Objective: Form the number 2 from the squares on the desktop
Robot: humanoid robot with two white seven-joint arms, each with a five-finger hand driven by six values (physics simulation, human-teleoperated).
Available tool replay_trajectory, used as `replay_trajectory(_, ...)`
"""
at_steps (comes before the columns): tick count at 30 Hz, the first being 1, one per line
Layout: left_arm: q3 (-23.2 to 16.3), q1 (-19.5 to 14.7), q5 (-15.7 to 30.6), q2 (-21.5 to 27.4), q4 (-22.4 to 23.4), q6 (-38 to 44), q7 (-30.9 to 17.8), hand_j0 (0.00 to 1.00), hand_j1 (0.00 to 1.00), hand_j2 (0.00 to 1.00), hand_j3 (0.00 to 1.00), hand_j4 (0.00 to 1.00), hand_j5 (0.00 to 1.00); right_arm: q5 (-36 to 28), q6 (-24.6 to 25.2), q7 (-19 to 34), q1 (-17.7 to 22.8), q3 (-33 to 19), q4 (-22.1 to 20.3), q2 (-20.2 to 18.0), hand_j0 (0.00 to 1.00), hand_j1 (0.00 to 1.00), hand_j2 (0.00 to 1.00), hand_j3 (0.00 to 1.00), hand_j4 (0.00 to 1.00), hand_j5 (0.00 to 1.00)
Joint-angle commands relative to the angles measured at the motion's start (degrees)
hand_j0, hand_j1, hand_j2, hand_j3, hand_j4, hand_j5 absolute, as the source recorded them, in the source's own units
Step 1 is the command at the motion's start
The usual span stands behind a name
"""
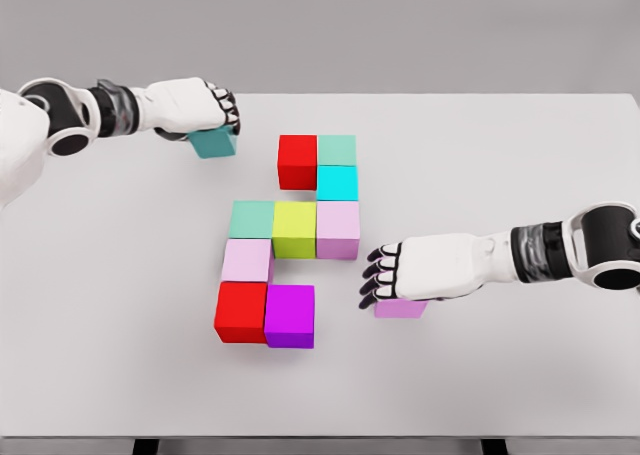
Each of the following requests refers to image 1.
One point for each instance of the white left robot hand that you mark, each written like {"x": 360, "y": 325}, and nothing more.
{"x": 185, "y": 104}

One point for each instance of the pink cube block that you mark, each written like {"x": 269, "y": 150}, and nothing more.
{"x": 246, "y": 260}
{"x": 400, "y": 309}
{"x": 338, "y": 227}

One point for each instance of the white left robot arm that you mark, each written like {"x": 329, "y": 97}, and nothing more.
{"x": 60, "y": 125}

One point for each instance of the red cube block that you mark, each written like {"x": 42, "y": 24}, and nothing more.
{"x": 240, "y": 311}
{"x": 297, "y": 159}

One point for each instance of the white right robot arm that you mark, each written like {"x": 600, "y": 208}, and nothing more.
{"x": 565, "y": 247}

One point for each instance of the yellow-green cube block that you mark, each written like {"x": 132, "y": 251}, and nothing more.
{"x": 294, "y": 227}

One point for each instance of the mint green cube block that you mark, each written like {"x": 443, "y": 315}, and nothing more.
{"x": 251, "y": 219}
{"x": 337, "y": 150}

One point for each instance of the cyan cube block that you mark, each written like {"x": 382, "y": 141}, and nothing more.
{"x": 338, "y": 182}

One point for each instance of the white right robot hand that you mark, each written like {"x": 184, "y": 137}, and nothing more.
{"x": 425, "y": 265}

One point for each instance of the teal cube block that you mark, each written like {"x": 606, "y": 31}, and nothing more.
{"x": 214, "y": 144}

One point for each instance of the magenta cube block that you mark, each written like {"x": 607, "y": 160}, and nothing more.
{"x": 290, "y": 315}

